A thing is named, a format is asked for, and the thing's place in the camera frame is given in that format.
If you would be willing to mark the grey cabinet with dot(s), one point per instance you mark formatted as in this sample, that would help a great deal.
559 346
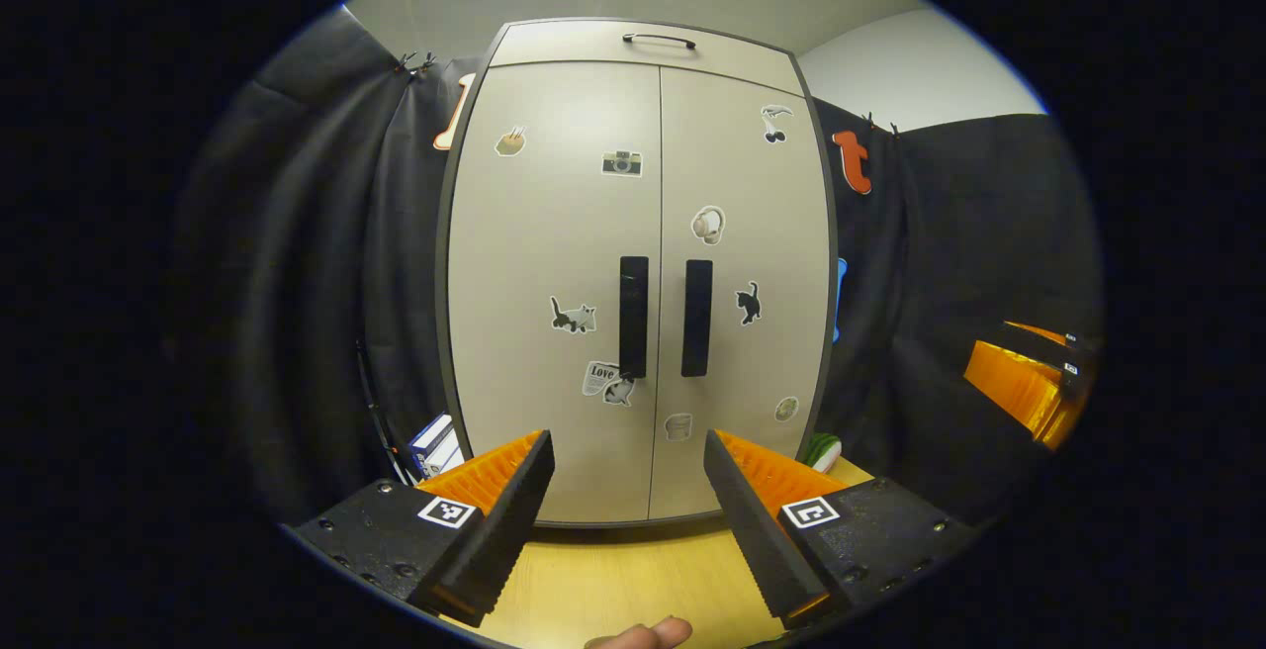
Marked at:
633 525

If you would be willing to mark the dark spine book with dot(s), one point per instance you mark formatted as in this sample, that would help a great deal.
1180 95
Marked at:
427 441

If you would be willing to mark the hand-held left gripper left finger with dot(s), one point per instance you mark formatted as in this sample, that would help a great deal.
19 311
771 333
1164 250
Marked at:
495 540

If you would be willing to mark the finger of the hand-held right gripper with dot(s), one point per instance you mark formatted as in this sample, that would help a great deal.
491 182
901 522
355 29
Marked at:
1019 387
1043 337

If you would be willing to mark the green striped round object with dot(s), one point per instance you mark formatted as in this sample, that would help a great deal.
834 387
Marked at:
821 453

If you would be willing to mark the white spine book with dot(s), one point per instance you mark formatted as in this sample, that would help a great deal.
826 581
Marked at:
450 456

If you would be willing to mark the grey cabinet drawer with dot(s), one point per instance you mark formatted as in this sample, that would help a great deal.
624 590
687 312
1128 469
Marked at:
574 44

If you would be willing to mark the metal cloth clip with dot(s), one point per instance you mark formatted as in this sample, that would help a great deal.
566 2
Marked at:
870 121
415 62

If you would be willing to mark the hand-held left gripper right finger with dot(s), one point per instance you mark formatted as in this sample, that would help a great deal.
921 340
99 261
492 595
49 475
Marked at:
762 540

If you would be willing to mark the grey cabinet door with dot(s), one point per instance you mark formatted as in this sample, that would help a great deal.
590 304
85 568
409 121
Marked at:
554 233
771 263

